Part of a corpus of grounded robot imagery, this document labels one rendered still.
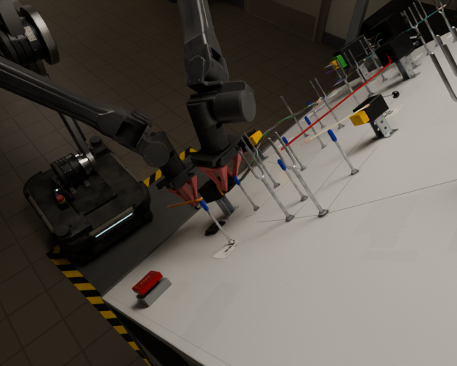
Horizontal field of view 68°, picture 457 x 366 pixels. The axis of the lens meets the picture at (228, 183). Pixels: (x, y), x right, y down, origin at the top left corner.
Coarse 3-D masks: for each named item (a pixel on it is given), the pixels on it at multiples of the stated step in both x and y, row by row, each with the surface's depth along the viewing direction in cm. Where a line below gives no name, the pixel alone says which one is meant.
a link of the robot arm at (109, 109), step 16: (0, 64) 60; (16, 64) 64; (0, 80) 61; (16, 80) 62; (32, 80) 63; (48, 80) 67; (32, 96) 65; (48, 96) 66; (64, 96) 67; (80, 96) 70; (64, 112) 69; (80, 112) 70; (96, 112) 71; (112, 112) 73; (128, 112) 78; (96, 128) 73; (112, 128) 74; (128, 128) 76; (144, 128) 78; (128, 144) 78
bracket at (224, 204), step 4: (224, 196) 78; (216, 200) 78; (220, 200) 77; (224, 200) 79; (228, 200) 78; (220, 204) 78; (224, 204) 77; (228, 204) 79; (224, 208) 78; (228, 208) 80; (232, 208) 79; (236, 208) 79; (224, 212) 79; (228, 212) 78; (232, 212) 78; (228, 216) 77
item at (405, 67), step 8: (392, 40) 81; (400, 40) 81; (408, 40) 82; (384, 48) 82; (392, 48) 80; (400, 48) 81; (408, 48) 82; (384, 56) 85; (392, 56) 85; (400, 56) 81; (384, 64) 85; (400, 64) 86; (408, 64) 84; (400, 72) 86; (408, 72) 84
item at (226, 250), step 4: (236, 240) 62; (240, 240) 61; (232, 244) 61; (236, 244) 60; (220, 248) 63; (224, 248) 62; (228, 248) 61; (232, 248) 60; (220, 252) 62; (224, 252) 61; (228, 252) 59; (212, 256) 62; (216, 256) 61; (220, 256) 60; (224, 256) 59
